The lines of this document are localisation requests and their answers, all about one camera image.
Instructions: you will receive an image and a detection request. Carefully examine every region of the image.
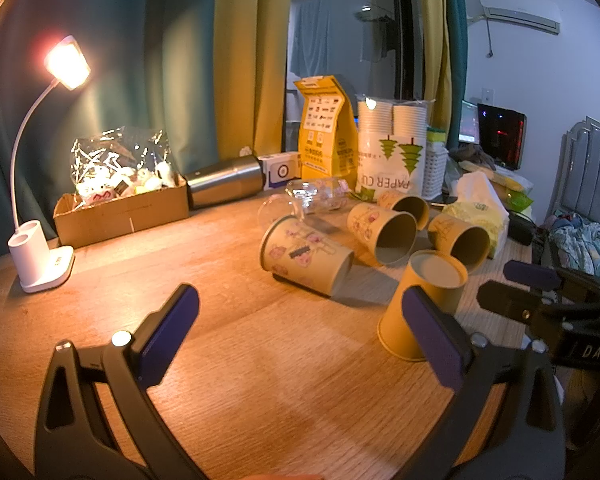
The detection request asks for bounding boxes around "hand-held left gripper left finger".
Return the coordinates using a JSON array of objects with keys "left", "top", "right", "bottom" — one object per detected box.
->
[{"left": 34, "top": 283, "right": 208, "bottom": 480}]

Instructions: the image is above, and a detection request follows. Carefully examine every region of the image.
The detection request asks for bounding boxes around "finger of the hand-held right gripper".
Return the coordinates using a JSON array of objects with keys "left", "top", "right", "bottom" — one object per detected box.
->
[
  {"left": 503, "top": 260, "right": 581, "bottom": 293},
  {"left": 477, "top": 280, "right": 556, "bottom": 332}
]

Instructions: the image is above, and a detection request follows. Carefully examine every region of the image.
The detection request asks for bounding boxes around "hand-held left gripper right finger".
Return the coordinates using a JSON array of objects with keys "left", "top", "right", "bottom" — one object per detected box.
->
[{"left": 401, "top": 284, "right": 567, "bottom": 480}]

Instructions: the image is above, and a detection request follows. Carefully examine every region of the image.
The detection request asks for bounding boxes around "paper cup with pink print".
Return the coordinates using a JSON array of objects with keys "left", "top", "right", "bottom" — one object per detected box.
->
[{"left": 259, "top": 215, "right": 355, "bottom": 299}]

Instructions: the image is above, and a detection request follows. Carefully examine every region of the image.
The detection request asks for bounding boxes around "yellow paper cup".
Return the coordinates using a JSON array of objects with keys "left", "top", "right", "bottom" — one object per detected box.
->
[
  {"left": 346, "top": 202, "right": 419, "bottom": 266},
  {"left": 377, "top": 194, "right": 430, "bottom": 231},
  {"left": 427, "top": 214, "right": 491, "bottom": 275},
  {"left": 377, "top": 249, "right": 469, "bottom": 362}
]

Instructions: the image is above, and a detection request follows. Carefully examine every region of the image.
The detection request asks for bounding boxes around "black pouch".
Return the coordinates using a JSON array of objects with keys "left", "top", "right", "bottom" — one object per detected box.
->
[{"left": 507, "top": 212, "right": 537, "bottom": 247}]

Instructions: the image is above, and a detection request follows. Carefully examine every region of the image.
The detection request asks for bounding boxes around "blue patterned blanket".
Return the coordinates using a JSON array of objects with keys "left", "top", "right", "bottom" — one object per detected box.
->
[{"left": 539, "top": 212, "right": 600, "bottom": 279}]

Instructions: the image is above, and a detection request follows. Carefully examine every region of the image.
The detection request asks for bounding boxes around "yellow tissue pack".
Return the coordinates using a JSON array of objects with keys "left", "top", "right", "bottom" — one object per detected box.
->
[{"left": 445, "top": 170, "right": 511, "bottom": 260}]

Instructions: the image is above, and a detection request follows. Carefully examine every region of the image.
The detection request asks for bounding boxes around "yellow green packet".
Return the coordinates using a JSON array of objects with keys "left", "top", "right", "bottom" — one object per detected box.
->
[{"left": 495, "top": 180, "right": 535, "bottom": 213}]

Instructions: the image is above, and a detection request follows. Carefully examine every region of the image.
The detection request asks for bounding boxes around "grey padded headboard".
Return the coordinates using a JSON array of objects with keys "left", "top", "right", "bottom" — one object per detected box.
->
[{"left": 544, "top": 115, "right": 600, "bottom": 223}]

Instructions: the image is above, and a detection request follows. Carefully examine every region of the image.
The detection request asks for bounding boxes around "cardboard box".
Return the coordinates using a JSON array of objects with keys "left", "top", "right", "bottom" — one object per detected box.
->
[{"left": 53, "top": 175, "right": 190, "bottom": 249}]

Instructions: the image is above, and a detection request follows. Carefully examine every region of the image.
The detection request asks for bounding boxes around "white plastic basket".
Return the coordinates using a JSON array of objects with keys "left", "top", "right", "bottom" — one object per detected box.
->
[{"left": 422, "top": 130, "right": 451, "bottom": 200}]

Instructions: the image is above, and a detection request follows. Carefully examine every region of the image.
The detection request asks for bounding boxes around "black computer case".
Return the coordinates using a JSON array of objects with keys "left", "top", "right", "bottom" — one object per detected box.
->
[{"left": 477, "top": 103, "right": 527, "bottom": 170}]

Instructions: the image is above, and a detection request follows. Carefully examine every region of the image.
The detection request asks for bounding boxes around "white desk lamp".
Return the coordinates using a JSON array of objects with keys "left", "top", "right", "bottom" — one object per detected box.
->
[{"left": 7, "top": 35, "right": 91, "bottom": 294}]

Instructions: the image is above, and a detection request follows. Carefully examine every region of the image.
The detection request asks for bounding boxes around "stainless steel thermos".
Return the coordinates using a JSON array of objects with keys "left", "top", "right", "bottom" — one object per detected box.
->
[{"left": 184, "top": 155, "right": 267, "bottom": 210}]

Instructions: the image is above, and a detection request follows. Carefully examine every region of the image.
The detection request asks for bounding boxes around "computer monitor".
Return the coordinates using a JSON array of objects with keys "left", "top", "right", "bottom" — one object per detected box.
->
[{"left": 459, "top": 100, "right": 481, "bottom": 145}]

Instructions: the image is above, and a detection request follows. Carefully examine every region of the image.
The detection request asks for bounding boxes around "plastic bag of toys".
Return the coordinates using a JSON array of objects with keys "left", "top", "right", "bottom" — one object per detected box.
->
[{"left": 70, "top": 127, "right": 182, "bottom": 208}]

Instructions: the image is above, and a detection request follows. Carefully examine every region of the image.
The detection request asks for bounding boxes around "sleeve of paper cups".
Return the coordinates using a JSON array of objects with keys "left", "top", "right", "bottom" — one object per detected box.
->
[{"left": 355, "top": 93, "right": 431, "bottom": 200}]

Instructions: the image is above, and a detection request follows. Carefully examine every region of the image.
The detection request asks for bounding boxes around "small white and blue box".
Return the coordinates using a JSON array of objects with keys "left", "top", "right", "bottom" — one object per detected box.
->
[{"left": 257, "top": 151, "right": 301, "bottom": 191}]

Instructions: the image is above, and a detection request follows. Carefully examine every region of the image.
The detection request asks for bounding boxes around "teal curtain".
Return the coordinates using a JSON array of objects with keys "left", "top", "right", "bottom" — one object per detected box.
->
[
  {"left": 0, "top": 0, "right": 222, "bottom": 273},
  {"left": 444, "top": 0, "right": 469, "bottom": 152}
]

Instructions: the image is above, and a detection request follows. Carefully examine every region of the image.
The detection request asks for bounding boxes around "yellow paper bag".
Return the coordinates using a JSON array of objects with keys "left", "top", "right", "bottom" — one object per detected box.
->
[{"left": 293, "top": 75, "right": 360, "bottom": 192}]

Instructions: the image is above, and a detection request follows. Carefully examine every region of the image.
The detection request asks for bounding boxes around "white air conditioner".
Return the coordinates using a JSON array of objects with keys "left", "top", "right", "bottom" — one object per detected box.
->
[{"left": 481, "top": 3, "right": 563, "bottom": 36}]

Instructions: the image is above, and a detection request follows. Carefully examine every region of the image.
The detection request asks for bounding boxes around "yellow curtain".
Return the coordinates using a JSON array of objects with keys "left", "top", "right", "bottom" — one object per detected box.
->
[
  {"left": 213, "top": 0, "right": 295, "bottom": 162},
  {"left": 416, "top": 0, "right": 454, "bottom": 128}
]

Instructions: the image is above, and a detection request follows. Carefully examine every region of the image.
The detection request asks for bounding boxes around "white hanging cloth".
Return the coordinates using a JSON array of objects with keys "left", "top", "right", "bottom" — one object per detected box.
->
[{"left": 289, "top": 0, "right": 363, "bottom": 83}]

